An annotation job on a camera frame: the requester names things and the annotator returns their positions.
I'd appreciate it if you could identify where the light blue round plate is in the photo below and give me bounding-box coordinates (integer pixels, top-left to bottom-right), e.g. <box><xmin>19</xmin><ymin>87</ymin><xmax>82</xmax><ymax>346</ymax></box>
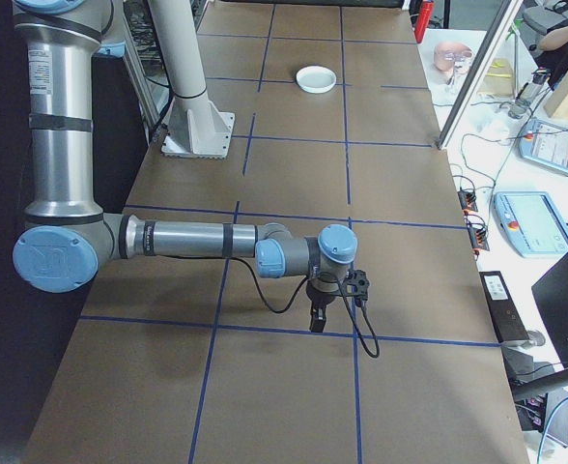
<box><xmin>297</xmin><ymin>82</ymin><xmax>337</xmax><ymax>96</ymax></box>

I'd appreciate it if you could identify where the white round plate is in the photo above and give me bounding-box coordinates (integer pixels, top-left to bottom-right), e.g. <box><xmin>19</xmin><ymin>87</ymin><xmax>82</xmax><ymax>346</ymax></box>
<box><xmin>295</xmin><ymin>65</ymin><xmax>338</xmax><ymax>94</ymax></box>

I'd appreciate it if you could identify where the bare forearm of person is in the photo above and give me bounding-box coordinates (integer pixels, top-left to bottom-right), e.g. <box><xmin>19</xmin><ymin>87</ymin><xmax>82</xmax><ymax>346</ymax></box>
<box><xmin>537</xmin><ymin>18</ymin><xmax>568</xmax><ymax>52</ymax></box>

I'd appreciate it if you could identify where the black box with white label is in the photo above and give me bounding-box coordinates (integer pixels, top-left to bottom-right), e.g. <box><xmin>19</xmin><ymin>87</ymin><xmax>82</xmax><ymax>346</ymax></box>
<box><xmin>478</xmin><ymin>270</ymin><xmax>530</xmax><ymax>345</ymax></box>

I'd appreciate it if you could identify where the silver clamp knob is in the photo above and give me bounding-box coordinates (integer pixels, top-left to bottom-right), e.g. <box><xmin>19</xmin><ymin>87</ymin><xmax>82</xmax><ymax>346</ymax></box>
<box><xmin>503</xmin><ymin>330</ymin><xmax>547</xmax><ymax>349</ymax></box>

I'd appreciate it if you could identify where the robot teach pendant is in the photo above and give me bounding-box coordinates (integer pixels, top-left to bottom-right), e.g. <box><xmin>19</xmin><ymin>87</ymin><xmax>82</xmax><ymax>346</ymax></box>
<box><xmin>518</xmin><ymin>116</ymin><xmax>568</xmax><ymax>175</ymax></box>
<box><xmin>493</xmin><ymin>190</ymin><xmax>568</xmax><ymax>259</ymax></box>

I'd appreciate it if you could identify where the white side table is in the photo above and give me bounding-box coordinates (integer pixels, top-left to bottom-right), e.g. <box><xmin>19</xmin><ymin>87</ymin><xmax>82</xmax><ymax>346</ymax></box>
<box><xmin>416</xmin><ymin>26</ymin><xmax>568</xmax><ymax>464</ymax></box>

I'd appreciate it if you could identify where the crumpled white cloth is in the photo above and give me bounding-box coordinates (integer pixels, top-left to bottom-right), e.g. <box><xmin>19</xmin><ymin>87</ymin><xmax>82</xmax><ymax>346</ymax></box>
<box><xmin>478</xmin><ymin>114</ymin><xmax>511</xmax><ymax>142</ymax></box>

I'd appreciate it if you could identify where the clear drinking glass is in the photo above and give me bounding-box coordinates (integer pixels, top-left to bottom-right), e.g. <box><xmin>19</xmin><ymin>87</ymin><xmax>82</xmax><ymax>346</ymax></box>
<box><xmin>446</xmin><ymin>56</ymin><xmax>467</xmax><ymax>91</ymax></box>

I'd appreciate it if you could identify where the brown cardboard box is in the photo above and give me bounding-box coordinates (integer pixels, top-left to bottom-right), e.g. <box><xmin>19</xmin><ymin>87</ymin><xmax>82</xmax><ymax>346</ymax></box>
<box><xmin>476</xmin><ymin>57</ymin><xmax>520</xmax><ymax>98</ymax></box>

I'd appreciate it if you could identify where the white pole stand with base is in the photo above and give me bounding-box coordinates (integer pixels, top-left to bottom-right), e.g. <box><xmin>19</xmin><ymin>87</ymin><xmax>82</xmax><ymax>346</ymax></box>
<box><xmin>146</xmin><ymin>0</ymin><xmax>236</xmax><ymax>160</ymax></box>

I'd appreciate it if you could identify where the clear bottle with black cap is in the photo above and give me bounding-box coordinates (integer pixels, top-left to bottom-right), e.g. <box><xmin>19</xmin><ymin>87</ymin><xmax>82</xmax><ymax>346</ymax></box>
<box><xmin>508</xmin><ymin>67</ymin><xmax>552</xmax><ymax>120</ymax></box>

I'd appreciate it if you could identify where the person in black shirt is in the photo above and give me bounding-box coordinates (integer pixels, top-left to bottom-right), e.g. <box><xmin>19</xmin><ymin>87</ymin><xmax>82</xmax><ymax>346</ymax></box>
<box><xmin>534</xmin><ymin>0</ymin><xmax>568</xmax><ymax>82</ymax></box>

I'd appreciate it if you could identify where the grey office chair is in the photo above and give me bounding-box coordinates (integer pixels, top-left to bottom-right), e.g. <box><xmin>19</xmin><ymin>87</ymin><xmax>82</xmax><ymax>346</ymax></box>
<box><xmin>522</xmin><ymin>0</ymin><xmax>568</xmax><ymax>31</ymax></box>

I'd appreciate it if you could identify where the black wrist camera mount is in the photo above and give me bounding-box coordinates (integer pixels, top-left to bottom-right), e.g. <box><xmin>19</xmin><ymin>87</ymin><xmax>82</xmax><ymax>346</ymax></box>
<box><xmin>342</xmin><ymin>268</ymin><xmax>373</xmax><ymax>306</ymax></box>

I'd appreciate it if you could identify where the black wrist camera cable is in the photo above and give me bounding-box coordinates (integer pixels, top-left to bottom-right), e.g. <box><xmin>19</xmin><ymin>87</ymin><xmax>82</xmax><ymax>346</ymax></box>
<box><xmin>225</xmin><ymin>255</ymin><xmax>381</xmax><ymax>360</ymax></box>

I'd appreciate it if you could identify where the black hub with plugged cables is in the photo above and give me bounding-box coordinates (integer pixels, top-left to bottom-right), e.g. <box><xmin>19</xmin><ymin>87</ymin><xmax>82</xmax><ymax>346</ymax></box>
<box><xmin>465</xmin><ymin>216</ymin><xmax>492</xmax><ymax>256</ymax></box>
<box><xmin>456</xmin><ymin>186</ymin><xmax>479</xmax><ymax>217</ymax></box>

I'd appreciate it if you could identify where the aluminium profile post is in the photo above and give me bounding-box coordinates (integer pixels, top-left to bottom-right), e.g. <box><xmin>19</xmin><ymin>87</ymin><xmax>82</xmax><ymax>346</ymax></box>
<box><xmin>431</xmin><ymin>0</ymin><xmax>527</xmax><ymax>152</ymax></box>

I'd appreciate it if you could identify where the metal bar frame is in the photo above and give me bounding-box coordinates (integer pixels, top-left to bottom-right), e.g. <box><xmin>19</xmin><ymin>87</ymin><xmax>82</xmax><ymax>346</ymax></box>
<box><xmin>119</xmin><ymin>0</ymin><xmax>174</xmax><ymax>146</ymax></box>

